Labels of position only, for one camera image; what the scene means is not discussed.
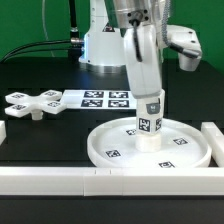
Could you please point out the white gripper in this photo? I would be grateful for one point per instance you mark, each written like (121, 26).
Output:
(144, 76)

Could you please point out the white round table top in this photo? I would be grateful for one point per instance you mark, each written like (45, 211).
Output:
(177, 145)

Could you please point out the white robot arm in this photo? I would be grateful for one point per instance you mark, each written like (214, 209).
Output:
(123, 37)

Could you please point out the white right fence bar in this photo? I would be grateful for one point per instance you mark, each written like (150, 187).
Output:
(215, 139)

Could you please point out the white fence bar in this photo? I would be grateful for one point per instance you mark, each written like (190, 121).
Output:
(215, 139)
(110, 182)
(2, 131)

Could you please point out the white marker tag sheet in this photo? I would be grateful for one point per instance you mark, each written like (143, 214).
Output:
(98, 99)

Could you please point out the white front fence bar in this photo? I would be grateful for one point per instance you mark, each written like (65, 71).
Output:
(110, 182)

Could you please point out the white cross-shaped table base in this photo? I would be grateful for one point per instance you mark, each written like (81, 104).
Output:
(22, 104)

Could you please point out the white left fence bar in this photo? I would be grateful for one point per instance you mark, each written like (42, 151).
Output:
(2, 131)

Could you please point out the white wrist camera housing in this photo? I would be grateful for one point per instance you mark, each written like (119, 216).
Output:
(184, 41)

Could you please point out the black vertical cable connector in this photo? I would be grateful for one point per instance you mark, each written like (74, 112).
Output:
(74, 32)

